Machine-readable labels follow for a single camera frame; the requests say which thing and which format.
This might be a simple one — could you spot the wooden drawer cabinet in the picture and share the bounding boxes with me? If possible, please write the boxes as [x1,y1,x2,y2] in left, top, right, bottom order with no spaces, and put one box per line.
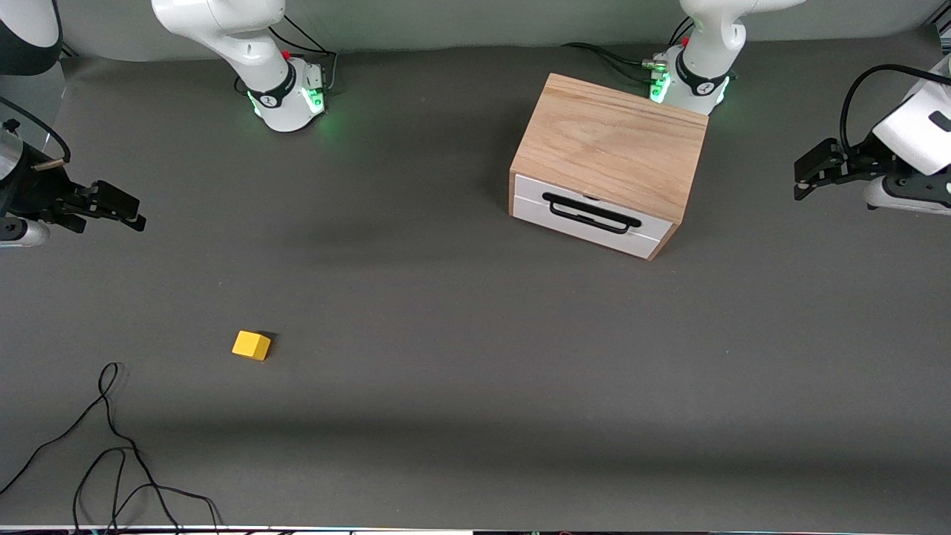
[509,72,709,261]

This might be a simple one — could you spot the white-fronted wooden drawer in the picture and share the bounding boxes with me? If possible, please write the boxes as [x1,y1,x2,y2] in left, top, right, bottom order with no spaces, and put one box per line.
[514,175,674,242]

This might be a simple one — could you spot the black drawer handle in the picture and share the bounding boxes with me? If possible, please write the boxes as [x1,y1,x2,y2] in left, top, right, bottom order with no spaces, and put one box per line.
[542,192,642,235]

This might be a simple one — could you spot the thin black table cable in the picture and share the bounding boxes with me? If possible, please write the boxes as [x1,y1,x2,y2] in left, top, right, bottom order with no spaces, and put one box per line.
[0,362,224,534]

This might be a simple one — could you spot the yellow block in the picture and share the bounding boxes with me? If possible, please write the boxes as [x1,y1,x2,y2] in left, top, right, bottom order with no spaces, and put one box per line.
[232,331,273,362]

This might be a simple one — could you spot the black left arm base cables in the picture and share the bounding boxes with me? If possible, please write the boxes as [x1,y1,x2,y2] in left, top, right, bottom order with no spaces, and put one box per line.
[561,16,695,84]

